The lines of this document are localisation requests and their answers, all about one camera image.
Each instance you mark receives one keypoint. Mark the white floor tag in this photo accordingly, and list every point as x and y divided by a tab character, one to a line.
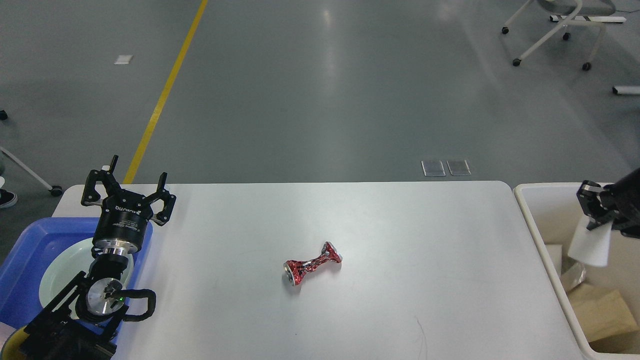
123	60

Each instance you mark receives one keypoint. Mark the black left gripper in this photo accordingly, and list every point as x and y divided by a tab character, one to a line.
122	225

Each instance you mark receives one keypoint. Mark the white bar on floor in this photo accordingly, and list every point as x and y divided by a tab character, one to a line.
626	90

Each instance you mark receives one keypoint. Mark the brown paper bag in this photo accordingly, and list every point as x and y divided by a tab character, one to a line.
601	312

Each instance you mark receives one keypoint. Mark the floor outlet cover left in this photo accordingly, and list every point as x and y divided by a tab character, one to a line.
433	168

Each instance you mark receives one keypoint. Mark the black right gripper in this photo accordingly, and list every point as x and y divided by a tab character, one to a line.
617	204

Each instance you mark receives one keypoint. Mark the blue plastic tray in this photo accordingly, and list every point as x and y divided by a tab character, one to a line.
27	262

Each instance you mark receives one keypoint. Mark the floor outlet cover right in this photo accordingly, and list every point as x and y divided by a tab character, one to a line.
458	167

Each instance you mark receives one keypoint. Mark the white paper cup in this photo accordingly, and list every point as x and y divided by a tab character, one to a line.
591	247

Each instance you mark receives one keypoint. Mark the crushed red can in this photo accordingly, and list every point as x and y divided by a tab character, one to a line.
296	270

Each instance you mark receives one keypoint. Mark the white office chair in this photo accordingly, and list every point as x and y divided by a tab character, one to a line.
567	13

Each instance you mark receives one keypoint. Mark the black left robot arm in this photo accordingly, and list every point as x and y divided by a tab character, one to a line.
81	321

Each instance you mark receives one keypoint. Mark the green plate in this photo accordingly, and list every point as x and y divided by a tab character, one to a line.
64	267

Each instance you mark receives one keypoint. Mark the beige plastic bin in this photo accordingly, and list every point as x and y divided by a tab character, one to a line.
552	213

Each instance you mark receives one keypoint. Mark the floor outlet cover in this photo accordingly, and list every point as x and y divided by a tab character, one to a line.
433	168
458	167

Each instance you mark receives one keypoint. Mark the silver foil bag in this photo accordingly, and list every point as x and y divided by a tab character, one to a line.
572	274

